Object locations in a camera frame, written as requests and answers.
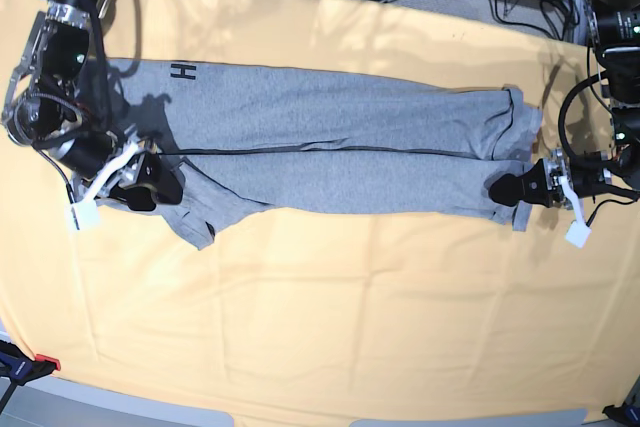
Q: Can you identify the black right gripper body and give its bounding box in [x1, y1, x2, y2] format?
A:
[52, 131, 118, 180]

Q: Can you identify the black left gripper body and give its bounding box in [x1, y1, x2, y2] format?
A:
[569, 161, 635, 200]

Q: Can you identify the grey t-shirt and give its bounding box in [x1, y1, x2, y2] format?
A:
[108, 59, 542, 249]

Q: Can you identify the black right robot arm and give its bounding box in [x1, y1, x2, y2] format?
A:
[1, 0, 183, 212]

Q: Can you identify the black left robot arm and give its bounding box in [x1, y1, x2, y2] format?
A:
[489, 0, 639, 207]

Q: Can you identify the clamp with red tip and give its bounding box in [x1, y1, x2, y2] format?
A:
[1, 341, 61, 386]

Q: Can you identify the black clamp bottom right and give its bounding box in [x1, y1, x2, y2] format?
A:
[602, 389, 640, 427]

